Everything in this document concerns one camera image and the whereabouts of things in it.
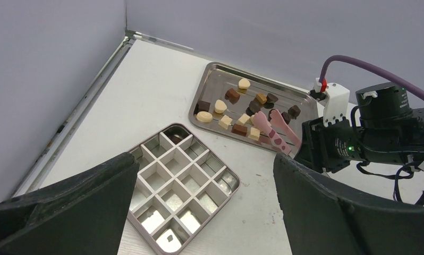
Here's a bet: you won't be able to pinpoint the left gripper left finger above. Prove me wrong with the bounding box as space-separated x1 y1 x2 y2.
0 152 140 254

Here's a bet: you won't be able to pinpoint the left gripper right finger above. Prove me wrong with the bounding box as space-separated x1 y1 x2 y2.
273 153 424 254

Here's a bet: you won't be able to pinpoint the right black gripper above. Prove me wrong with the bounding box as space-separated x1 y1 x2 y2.
294 117 366 173

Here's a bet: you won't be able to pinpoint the pink cat paw tongs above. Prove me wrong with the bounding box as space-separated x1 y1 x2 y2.
253 109 301 155

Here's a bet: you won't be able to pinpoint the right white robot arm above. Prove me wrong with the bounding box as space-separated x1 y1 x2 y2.
295 82 424 206

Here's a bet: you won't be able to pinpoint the dark heart chocolate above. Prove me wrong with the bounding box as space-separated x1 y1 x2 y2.
266 93 278 104

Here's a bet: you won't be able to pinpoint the caramel square chocolate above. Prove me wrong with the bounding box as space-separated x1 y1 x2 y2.
256 93 267 105

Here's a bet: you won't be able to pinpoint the brown rectangular chocolate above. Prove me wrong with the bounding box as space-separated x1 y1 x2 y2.
231 124 248 137

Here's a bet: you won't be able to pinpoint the cream heart chocolate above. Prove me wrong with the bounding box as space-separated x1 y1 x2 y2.
238 78 251 90

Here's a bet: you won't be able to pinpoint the cream square chocolate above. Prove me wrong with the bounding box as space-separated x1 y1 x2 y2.
218 115 233 130

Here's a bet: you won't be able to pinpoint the steel chocolate tray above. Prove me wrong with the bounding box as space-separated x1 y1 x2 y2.
188 62 318 152

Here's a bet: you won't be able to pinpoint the cream oval chocolate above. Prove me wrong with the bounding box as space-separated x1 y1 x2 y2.
214 99 227 114

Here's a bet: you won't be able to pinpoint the cream round swirl chocolate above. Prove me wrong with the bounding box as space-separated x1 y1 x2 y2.
196 111 213 123

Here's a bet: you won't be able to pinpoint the dark brown square chocolate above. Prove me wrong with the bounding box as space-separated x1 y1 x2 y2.
194 100 210 114

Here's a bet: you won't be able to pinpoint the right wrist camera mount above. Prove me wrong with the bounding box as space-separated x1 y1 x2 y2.
309 78 350 127

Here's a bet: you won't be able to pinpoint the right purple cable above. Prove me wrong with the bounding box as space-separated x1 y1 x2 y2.
318 55 424 110

